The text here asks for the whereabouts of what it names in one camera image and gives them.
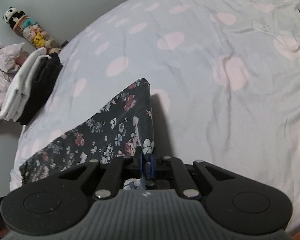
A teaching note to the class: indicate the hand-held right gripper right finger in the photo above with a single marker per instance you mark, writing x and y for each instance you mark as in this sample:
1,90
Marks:
152,167

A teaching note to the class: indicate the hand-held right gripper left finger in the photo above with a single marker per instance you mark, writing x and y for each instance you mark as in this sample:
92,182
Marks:
140,166

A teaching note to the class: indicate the dark floral pants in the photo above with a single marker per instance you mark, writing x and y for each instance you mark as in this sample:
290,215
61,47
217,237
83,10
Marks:
110,130

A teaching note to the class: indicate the folded light grey garment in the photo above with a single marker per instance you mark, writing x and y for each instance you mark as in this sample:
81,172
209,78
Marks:
17,87

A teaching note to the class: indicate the folded black garment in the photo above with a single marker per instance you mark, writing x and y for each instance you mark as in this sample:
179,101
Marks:
40,87

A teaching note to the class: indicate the pale pink crumpled duvet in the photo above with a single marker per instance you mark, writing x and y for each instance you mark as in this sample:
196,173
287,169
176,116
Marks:
2,62

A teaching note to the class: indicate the clear tube of plush toys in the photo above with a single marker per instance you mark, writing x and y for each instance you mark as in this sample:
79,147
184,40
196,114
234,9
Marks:
37,37

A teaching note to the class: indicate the panda plush toy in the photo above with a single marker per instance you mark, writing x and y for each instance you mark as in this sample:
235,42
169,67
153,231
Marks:
11,13

